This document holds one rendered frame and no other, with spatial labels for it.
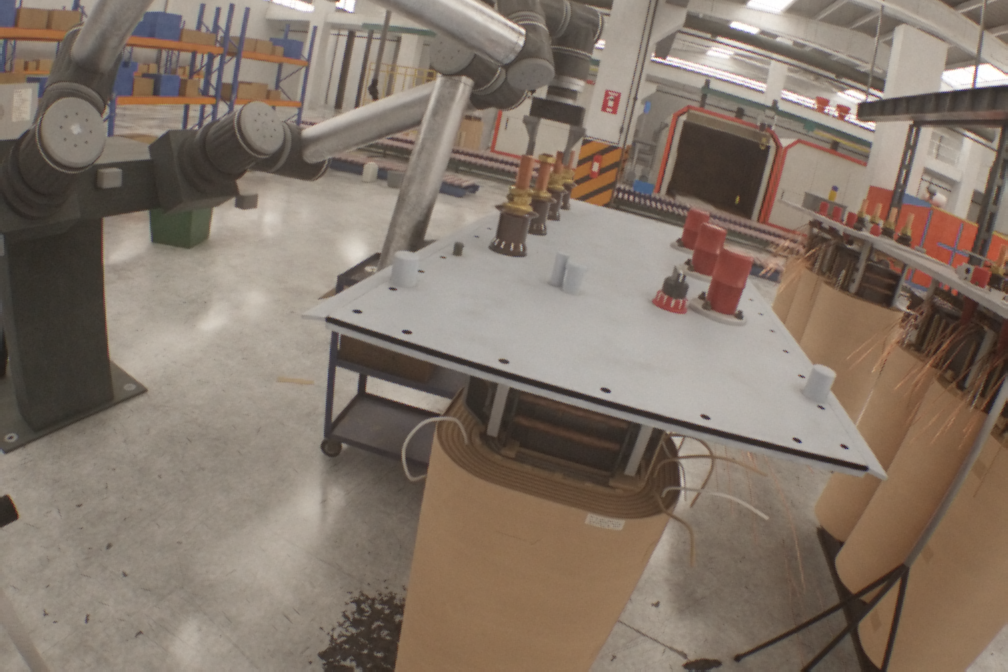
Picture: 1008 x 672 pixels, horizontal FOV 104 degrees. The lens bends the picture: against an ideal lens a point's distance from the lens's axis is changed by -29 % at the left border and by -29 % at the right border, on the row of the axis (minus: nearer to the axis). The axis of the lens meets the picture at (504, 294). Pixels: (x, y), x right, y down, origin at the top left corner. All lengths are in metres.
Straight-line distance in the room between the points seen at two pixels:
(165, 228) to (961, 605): 5.96
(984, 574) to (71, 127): 2.94
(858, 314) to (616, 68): 9.01
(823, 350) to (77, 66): 3.79
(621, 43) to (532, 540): 11.24
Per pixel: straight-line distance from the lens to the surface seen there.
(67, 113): 1.55
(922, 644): 2.31
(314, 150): 2.04
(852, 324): 3.61
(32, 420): 2.91
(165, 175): 2.17
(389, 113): 1.82
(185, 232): 5.42
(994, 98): 13.85
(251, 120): 1.90
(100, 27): 1.52
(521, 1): 1.31
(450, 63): 1.47
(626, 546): 1.00
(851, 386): 3.78
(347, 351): 2.41
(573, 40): 1.38
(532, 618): 1.14
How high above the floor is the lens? 1.64
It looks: 18 degrees down
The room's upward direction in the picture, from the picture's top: 12 degrees clockwise
